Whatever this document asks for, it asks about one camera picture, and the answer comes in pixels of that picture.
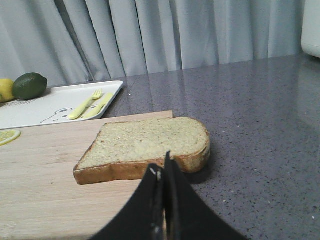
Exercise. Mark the white bear tray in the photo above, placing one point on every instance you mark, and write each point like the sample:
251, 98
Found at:
55, 105

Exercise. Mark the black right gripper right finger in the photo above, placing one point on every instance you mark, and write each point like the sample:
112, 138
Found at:
187, 216

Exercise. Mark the green lime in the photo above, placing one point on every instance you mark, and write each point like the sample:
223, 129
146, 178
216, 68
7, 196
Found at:
29, 86

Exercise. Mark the white appliance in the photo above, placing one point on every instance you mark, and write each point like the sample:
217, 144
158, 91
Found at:
310, 36

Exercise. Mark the front yellow lemon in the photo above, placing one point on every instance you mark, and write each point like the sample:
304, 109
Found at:
6, 90

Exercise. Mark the grey curtain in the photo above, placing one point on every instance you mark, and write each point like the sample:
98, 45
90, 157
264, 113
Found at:
72, 41

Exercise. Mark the bread slice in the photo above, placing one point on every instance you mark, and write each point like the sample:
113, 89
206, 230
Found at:
123, 150

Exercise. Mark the yellow plastic fork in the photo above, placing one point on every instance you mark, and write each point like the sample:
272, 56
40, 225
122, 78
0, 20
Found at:
80, 109

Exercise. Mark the wooden cutting board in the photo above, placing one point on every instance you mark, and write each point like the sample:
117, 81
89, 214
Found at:
39, 197

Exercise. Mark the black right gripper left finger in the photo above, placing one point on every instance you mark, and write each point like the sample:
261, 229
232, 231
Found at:
142, 217

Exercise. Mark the lemon slice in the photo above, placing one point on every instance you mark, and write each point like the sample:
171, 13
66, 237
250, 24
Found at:
7, 136

